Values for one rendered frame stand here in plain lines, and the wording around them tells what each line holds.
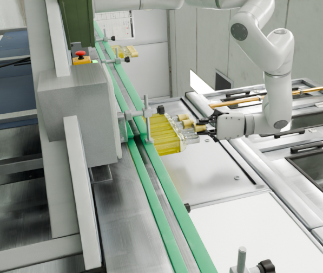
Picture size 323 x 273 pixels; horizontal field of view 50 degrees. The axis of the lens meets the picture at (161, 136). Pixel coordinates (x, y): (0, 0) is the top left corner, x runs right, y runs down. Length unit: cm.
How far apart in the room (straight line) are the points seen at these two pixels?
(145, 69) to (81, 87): 664
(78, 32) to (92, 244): 65
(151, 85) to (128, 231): 686
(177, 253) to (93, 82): 42
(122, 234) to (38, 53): 52
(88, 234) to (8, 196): 65
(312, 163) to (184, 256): 85
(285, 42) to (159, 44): 637
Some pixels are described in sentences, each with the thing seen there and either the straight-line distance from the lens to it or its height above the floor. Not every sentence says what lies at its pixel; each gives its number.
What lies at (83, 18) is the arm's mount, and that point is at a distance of 108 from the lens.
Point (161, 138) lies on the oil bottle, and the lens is 117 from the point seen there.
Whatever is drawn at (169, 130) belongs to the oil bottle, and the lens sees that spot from 123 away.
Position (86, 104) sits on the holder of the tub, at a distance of 82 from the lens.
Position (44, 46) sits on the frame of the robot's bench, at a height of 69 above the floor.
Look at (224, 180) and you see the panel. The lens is 124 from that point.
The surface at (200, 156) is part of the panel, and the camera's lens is 136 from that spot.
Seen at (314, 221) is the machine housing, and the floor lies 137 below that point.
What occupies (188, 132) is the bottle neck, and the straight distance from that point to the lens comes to 125.
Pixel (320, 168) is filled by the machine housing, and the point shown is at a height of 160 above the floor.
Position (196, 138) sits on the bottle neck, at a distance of 121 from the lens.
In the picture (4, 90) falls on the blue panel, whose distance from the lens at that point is 150.
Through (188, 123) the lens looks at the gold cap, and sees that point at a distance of 130.
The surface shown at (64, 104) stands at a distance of 82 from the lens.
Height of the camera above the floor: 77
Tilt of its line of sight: 12 degrees up
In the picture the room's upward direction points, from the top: 80 degrees clockwise
